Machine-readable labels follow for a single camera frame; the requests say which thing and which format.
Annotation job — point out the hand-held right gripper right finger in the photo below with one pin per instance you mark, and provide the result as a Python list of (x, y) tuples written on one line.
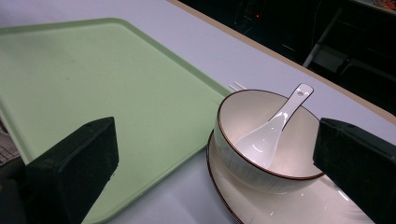
[(358, 158)]

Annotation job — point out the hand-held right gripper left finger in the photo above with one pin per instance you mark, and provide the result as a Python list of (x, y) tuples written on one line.
[(74, 168)]

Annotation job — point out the white ceramic soup spoon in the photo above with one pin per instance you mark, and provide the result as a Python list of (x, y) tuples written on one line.
[(264, 140)]

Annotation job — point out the white ceramic bowl brown rim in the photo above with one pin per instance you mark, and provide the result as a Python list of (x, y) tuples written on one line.
[(239, 118)]

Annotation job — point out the white ceramic plate brown rim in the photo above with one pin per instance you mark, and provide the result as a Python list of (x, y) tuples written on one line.
[(299, 205)]

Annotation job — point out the light green plastic tray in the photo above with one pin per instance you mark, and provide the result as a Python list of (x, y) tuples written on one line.
[(102, 93)]

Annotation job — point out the metal stand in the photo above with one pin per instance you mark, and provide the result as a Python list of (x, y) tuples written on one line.
[(330, 53)]

